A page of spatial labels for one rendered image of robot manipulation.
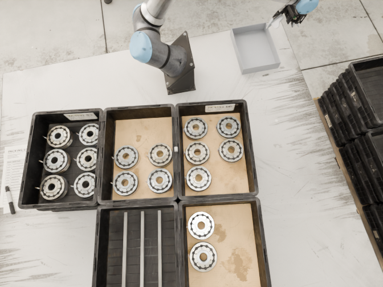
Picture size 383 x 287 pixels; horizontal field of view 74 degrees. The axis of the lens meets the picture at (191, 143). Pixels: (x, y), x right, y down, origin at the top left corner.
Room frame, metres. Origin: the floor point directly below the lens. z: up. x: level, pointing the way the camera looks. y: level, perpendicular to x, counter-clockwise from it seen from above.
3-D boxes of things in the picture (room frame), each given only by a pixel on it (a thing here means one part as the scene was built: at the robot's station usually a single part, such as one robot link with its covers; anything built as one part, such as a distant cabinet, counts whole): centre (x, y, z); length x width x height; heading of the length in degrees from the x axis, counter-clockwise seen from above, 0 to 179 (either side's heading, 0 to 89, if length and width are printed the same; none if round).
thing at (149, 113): (0.31, 0.21, 0.87); 0.40 x 0.30 x 0.11; 177
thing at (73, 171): (0.32, 0.51, 0.87); 0.40 x 0.30 x 0.11; 177
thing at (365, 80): (0.64, -1.13, 0.37); 0.40 x 0.30 x 0.45; 6
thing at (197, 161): (0.30, -0.02, 0.86); 0.10 x 0.10 x 0.01
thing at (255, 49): (0.89, -0.39, 0.73); 0.27 x 0.20 x 0.05; 5
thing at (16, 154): (0.32, 0.82, 0.70); 0.33 x 0.23 x 0.01; 6
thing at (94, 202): (0.32, 0.51, 0.92); 0.40 x 0.30 x 0.02; 177
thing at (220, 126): (0.40, -0.17, 0.86); 0.10 x 0.10 x 0.01
